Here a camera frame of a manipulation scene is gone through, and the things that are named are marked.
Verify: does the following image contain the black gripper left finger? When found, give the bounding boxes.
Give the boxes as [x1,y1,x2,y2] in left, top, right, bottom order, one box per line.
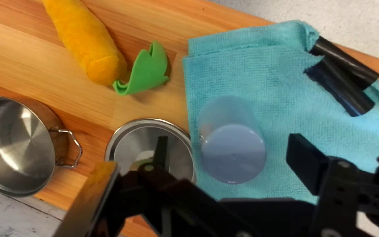
[53,161,117,237]

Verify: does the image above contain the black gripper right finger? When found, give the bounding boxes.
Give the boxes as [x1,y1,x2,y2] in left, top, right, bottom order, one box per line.
[285,133,330,194]

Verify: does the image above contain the light blue plastic cup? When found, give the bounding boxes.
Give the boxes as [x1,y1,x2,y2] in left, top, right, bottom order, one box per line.
[197,96,267,184]

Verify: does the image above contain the light blue cloth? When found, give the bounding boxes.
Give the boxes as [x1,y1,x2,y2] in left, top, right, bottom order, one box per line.
[182,21,379,202]

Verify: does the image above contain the steel pot lid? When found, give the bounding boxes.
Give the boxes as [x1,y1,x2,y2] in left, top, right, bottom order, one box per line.
[105,118,196,181]

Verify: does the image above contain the black binder clips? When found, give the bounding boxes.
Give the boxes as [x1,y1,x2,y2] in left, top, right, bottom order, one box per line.
[305,36,379,117]

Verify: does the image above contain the small steel pot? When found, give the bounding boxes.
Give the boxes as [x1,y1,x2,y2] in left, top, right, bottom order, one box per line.
[0,97,82,196]

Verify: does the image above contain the wooden counter top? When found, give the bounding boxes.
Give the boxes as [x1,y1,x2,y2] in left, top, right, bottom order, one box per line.
[0,0,379,237]

